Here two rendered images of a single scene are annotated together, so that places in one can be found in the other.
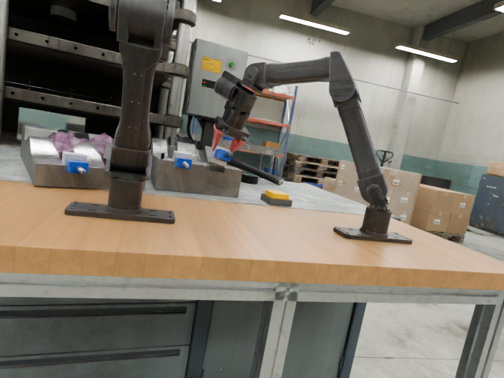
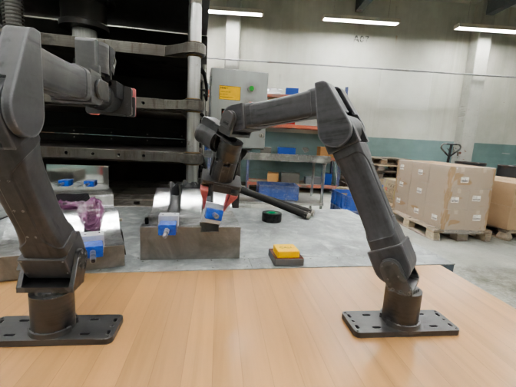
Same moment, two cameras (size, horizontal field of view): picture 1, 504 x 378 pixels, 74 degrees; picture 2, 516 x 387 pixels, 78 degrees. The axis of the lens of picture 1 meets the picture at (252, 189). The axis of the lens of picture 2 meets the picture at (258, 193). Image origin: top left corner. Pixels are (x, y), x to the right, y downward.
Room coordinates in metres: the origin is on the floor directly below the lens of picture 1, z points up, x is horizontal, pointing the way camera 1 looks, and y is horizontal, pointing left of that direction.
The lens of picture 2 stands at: (0.25, -0.16, 1.13)
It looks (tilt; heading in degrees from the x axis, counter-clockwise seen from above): 10 degrees down; 11
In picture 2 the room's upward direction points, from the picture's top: 3 degrees clockwise
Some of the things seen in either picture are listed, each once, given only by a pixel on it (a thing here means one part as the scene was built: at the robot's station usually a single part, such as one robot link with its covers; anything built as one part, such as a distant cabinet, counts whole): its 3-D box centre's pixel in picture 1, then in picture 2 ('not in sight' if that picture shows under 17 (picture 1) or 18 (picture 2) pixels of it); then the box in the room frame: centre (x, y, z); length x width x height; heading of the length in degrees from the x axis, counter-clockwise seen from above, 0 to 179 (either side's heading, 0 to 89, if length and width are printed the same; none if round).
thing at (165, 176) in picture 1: (187, 162); (193, 212); (1.24, 0.25, 0.87); 0.50 x 0.26 x 0.14; 22
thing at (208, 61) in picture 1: (200, 175); (232, 206); (1.97, 0.31, 0.74); 0.31 x 0.22 x 1.47; 112
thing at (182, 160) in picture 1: (184, 163); (167, 229); (0.96, 0.21, 0.89); 0.13 x 0.05 x 0.05; 22
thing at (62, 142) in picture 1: (81, 140); (70, 208); (1.03, 0.55, 0.90); 0.26 x 0.18 x 0.08; 39
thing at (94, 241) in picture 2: not in sight; (92, 250); (0.85, 0.34, 0.86); 0.13 x 0.05 x 0.05; 39
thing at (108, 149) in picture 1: (127, 163); (51, 269); (0.66, 0.25, 0.90); 0.09 x 0.06 x 0.06; 108
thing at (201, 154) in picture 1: (187, 149); (190, 199); (1.22, 0.26, 0.92); 0.35 x 0.16 x 0.09; 22
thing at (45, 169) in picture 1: (77, 154); (68, 222); (1.03, 0.55, 0.86); 0.50 x 0.26 x 0.11; 39
